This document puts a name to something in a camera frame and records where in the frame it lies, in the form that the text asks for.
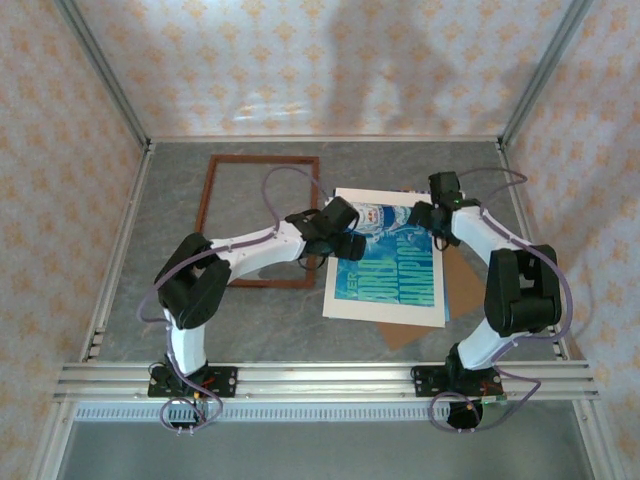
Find blue poster photo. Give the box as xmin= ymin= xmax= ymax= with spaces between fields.
xmin=321 ymin=187 xmax=451 ymax=330

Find brown cardboard backing board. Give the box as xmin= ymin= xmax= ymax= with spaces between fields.
xmin=375 ymin=243 xmax=490 ymax=347

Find aluminium frame leg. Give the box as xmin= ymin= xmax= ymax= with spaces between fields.
xmin=572 ymin=401 xmax=624 ymax=480
xmin=27 ymin=401 xmax=76 ymax=480

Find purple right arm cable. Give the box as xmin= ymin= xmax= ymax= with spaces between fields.
xmin=429 ymin=167 xmax=577 ymax=434

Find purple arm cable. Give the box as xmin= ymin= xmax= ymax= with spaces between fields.
xmin=429 ymin=167 xmax=577 ymax=434
xmin=137 ymin=166 xmax=324 ymax=437

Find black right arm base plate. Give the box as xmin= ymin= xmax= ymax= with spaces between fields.
xmin=410 ymin=364 xmax=503 ymax=399

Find brown wooden picture frame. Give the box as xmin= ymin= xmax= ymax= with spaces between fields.
xmin=195 ymin=154 xmax=321 ymax=290

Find aluminium cage post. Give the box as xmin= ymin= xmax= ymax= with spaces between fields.
xmin=498 ymin=0 xmax=597 ymax=149
xmin=53 ymin=0 xmax=154 ymax=151

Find wide aluminium mounting rail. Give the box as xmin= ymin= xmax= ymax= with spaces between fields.
xmin=52 ymin=360 xmax=600 ymax=403

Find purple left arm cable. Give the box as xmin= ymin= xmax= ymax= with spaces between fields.
xmin=137 ymin=166 xmax=324 ymax=437

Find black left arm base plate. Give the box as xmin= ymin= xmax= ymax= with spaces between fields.
xmin=147 ymin=366 xmax=238 ymax=399

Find thin aluminium table rail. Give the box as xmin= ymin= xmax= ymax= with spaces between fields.
xmin=147 ymin=133 xmax=504 ymax=146

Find grey slotted cable duct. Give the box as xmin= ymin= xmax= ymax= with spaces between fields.
xmin=73 ymin=403 xmax=584 ymax=424

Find aluminium table side rail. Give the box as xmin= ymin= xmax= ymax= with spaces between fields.
xmin=497 ymin=142 xmax=574 ymax=362
xmin=79 ymin=142 xmax=156 ymax=362

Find grey metal shelf plate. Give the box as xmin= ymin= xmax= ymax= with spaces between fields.
xmin=52 ymin=419 xmax=594 ymax=480

